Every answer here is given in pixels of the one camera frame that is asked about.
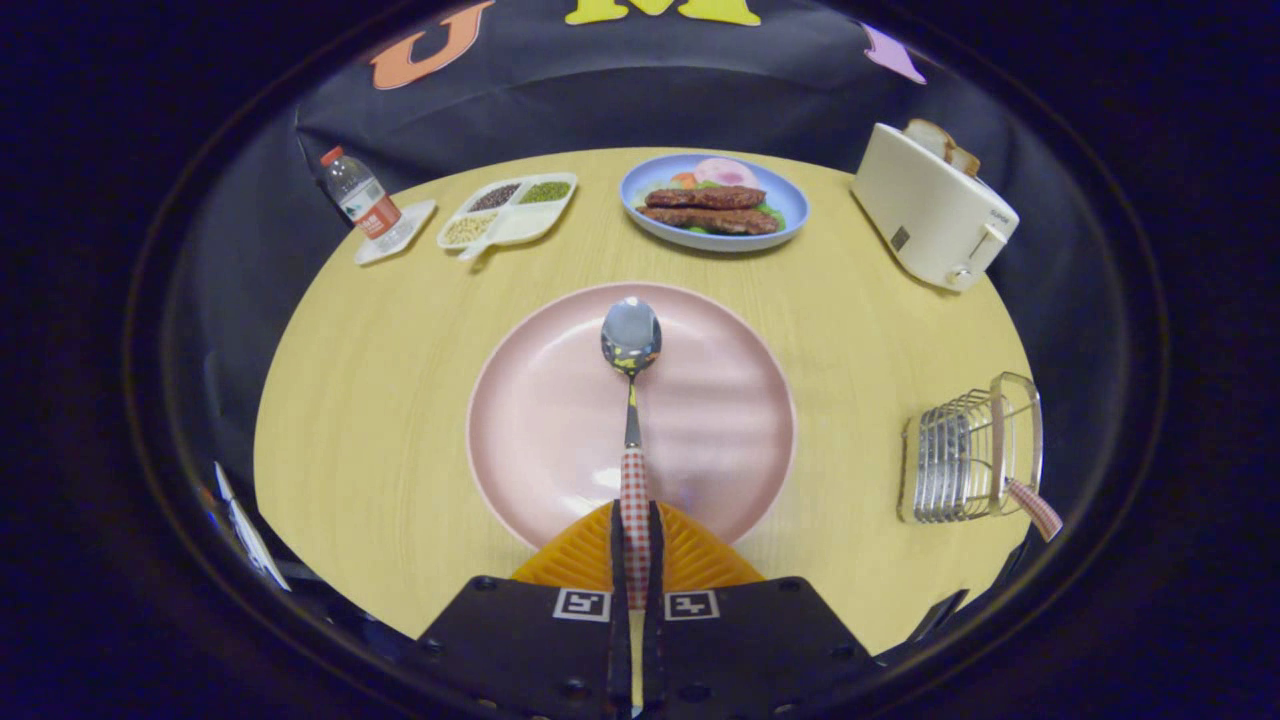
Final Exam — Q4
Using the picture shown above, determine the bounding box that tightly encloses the cream white toaster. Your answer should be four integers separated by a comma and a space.
851, 122, 1021, 293

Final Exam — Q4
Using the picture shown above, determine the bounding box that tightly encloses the blue food plate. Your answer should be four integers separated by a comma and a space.
619, 153, 810, 253

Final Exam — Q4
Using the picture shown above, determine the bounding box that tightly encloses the green lettuce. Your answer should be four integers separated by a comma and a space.
660, 175, 786, 236

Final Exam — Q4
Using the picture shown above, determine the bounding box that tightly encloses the white divided grain dish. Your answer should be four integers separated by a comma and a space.
437, 172, 579, 263

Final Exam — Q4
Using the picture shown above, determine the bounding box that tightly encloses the clear plastic water bottle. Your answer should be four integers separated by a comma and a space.
320, 146, 403, 241

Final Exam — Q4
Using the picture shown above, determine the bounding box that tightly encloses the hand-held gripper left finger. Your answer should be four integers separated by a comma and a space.
415, 500, 637, 720

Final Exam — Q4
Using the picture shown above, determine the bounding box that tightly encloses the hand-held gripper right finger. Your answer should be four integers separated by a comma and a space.
642, 500, 873, 720

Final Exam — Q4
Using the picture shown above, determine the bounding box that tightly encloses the checked-handle metal fork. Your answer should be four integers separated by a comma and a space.
988, 390, 1065, 544

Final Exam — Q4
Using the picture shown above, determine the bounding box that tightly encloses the pink ham slice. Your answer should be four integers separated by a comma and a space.
692, 157, 759, 189

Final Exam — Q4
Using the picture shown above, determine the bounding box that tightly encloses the pink plate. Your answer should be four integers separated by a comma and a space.
466, 282, 798, 551

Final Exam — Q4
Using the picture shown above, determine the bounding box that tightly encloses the brown meat strip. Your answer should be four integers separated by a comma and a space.
637, 206, 781, 236
645, 185, 768, 211

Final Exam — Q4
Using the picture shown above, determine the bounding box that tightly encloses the checked-handle metal spoon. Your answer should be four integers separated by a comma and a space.
600, 296, 663, 613

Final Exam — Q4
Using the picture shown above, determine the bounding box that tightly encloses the metal wire cutlery holder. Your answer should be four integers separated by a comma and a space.
897, 372, 1044, 525

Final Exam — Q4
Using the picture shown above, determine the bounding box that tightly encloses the white square coaster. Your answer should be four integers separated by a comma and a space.
354, 199, 438, 266

